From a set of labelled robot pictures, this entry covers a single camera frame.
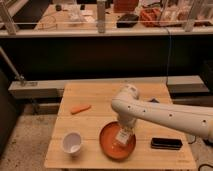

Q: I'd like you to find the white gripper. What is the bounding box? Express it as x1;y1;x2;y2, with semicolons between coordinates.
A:
117;115;137;132

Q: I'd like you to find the clear bottle with white label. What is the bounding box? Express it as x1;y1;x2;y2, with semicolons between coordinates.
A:
115;129;131;146

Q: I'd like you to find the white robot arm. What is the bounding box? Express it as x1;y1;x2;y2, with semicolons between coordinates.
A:
111;84;213;143

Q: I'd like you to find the orange ceramic bowl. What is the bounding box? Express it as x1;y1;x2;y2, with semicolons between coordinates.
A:
99;122;136;160

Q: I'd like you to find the blue object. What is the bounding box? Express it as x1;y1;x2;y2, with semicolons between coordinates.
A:
149;98;159;103

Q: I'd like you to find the wooden table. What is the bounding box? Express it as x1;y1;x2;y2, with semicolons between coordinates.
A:
44;82;196;171

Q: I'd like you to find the orange carrot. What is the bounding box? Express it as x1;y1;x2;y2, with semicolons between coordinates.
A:
70;104;91;115

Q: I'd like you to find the white cup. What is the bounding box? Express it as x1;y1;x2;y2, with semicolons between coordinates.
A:
62;132;82;156

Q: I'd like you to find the grey concrete ledge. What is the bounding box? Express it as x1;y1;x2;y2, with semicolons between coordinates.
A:
8;75;209;99

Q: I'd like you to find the black pouch on shelf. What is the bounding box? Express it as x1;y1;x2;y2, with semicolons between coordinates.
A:
116;13;139;28

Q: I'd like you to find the orange box on shelf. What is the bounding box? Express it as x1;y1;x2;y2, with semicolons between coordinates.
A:
140;8;161;27

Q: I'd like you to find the metal diagonal pole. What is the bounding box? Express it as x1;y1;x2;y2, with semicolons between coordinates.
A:
0;46;26;86

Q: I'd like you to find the hanging black cable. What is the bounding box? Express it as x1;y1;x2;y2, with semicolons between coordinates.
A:
161;25;173;78

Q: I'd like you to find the white vertical post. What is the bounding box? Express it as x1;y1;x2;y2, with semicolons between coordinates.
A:
97;0;106;33

